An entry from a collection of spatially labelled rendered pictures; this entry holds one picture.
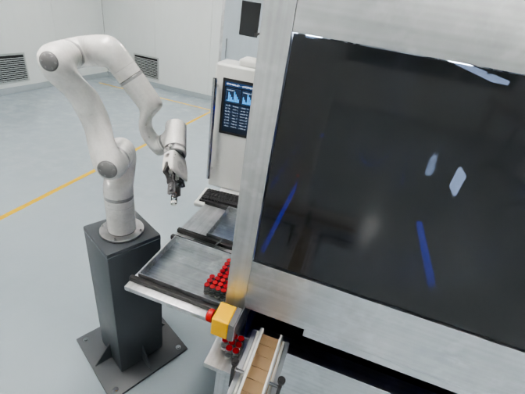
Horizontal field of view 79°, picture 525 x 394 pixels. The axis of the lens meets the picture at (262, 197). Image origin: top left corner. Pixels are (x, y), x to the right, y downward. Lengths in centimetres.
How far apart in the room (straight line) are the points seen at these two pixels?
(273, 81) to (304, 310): 64
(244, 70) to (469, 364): 153
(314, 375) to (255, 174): 72
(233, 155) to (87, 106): 91
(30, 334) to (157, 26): 619
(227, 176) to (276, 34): 141
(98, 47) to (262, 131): 71
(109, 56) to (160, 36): 624
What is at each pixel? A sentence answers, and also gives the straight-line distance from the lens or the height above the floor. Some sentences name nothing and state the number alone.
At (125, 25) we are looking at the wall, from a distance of 796.
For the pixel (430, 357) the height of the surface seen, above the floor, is 109.
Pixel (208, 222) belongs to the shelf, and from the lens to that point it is 163.
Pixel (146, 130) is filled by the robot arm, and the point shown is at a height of 136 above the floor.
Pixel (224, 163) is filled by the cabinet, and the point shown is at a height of 98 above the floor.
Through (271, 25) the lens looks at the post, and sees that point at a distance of 71.
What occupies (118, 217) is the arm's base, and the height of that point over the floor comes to 97.
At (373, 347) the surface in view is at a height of 104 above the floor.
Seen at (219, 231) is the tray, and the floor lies 88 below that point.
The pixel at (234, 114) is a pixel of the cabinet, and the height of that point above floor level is 129.
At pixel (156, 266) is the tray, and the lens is 139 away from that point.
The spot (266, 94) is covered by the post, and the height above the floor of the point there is 167.
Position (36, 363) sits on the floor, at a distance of 232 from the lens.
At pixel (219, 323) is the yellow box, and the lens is 102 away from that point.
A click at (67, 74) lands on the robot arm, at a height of 155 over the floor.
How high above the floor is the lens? 183
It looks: 30 degrees down
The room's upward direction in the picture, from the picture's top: 10 degrees clockwise
